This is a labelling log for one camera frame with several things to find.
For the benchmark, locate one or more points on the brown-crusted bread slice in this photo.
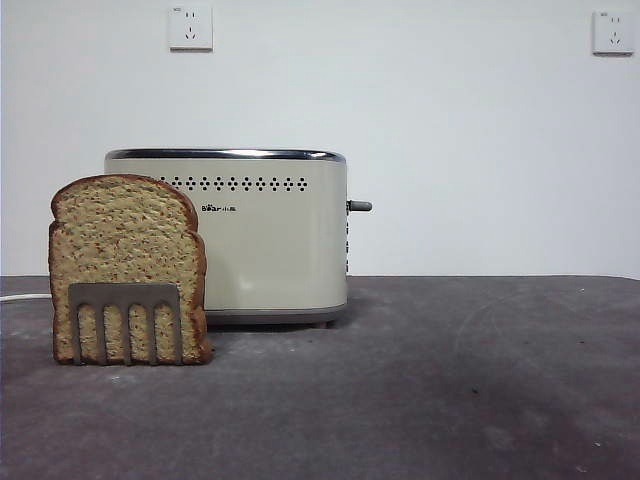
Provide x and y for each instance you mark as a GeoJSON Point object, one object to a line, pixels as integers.
{"type": "Point", "coordinates": [125, 230]}

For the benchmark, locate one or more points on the cream two-slot toaster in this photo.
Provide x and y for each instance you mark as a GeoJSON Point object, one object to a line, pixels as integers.
{"type": "Point", "coordinates": [270, 250]}

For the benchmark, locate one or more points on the grey toaster lever knob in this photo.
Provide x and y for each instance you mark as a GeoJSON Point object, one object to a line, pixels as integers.
{"type": "Point", "coordinates": [361, 206]}

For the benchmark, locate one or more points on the stainless steel toast rack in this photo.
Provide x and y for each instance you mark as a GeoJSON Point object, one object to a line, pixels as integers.
{"type": "Point", "coordinates": [122, 294]}

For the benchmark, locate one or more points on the white wall socket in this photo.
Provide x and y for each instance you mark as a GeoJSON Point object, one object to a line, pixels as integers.
{"type": "Point", "coordinates": [190, 28]}
{"type": "Point", "coordinates": [613, 33]}

